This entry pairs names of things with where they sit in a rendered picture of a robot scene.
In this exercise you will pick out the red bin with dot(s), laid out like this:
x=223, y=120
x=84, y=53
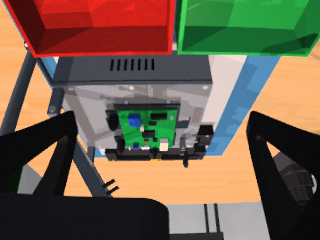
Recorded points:
x=95, y=27

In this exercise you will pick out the green circuit board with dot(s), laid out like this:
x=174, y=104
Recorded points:
x=149, y=132

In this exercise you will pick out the green square bin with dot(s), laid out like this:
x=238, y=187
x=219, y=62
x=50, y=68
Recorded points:
x=247, y=27

